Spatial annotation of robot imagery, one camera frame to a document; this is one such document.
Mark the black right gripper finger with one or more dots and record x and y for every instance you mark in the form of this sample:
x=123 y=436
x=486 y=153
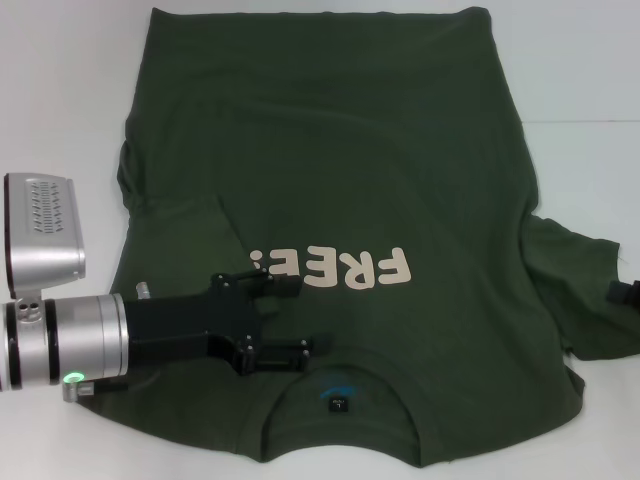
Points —
x=622 y=292

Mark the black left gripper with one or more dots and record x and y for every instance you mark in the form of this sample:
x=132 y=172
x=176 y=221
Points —
x=190 y=325

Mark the dark green FREE t-shirt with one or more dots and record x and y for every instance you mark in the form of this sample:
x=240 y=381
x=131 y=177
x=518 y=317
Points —
x=350 y=150

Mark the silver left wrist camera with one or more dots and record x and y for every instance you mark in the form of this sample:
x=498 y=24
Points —
x=45 y=235

